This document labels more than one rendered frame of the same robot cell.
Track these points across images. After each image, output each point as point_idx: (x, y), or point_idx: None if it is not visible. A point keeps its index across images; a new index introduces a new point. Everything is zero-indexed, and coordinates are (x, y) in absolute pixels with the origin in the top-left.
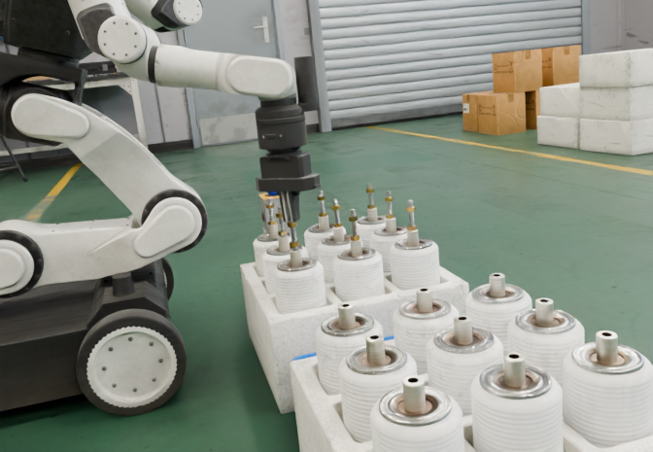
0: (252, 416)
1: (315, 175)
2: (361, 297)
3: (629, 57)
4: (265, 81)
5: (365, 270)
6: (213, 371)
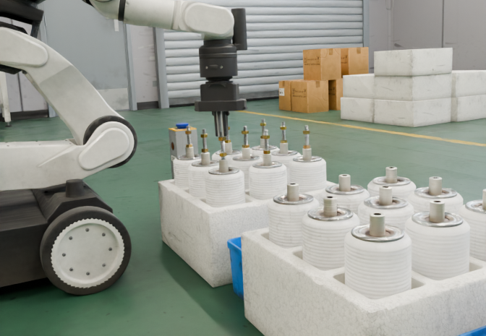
0: (189, 290)
1: (244, 100)
2: (273, 197)
3: (411, 53)
4: (213, 22)
5: (277, 175)
6: (142, 264)
